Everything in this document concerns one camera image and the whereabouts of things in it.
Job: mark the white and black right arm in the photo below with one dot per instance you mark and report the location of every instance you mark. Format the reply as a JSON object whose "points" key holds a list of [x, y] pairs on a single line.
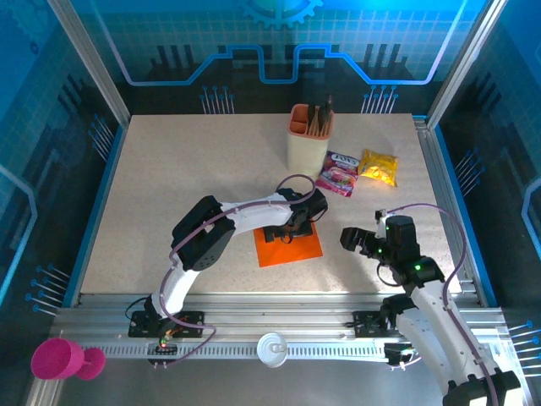
{"points": [[431, 321]]}

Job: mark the purple candy bag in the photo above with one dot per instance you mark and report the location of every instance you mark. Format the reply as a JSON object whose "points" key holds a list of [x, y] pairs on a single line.
{"points": [[340, 173]]}

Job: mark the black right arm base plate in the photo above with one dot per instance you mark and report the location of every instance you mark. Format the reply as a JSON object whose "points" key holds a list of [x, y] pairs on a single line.
{"points": [[367, 325]]}

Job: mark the aluminium frame post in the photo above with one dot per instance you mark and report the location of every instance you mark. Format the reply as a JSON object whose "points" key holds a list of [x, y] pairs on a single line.
{"points": [[465, 59], [84, 55]]}

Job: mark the small circuit board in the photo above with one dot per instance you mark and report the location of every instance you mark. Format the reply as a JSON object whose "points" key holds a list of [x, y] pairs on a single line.
{"points": [[162, 347], [397, 353]]}

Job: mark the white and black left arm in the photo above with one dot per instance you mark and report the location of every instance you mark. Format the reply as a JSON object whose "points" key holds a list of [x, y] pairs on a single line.
{"points": [[258, 217]]}

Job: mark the yellow snack bag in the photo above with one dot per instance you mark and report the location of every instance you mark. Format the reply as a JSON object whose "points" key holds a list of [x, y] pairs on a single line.
{"points": [[378, 167]]}

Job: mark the pink plastic goblet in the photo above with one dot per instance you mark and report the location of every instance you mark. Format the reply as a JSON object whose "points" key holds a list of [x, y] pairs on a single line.
{"points": [[55, 359]]}

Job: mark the aluminium side rail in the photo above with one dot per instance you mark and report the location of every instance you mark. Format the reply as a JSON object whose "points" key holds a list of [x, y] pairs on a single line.
{"points": [[439, 190]]}

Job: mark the tall black utensil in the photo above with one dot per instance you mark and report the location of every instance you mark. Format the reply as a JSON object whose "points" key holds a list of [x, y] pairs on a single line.
{"points": [[328, 111]]}

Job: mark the wooden utensil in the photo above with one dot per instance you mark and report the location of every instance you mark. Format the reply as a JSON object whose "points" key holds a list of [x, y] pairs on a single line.
{"points": [[316, 129]]}

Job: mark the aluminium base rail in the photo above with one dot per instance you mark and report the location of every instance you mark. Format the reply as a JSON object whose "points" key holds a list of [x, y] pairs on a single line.
{"points": [[274, 315]]}

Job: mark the silver tin can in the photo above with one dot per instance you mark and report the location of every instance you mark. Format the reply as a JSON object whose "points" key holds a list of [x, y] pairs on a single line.
{"points": [[272, 350]]}

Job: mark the beige utensil holder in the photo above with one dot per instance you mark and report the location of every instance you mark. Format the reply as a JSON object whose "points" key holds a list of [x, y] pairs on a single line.
{"points": [[304, 152]]}

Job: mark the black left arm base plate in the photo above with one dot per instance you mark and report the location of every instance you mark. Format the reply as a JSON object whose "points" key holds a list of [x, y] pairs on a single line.
{"points": [[190, 323]]}

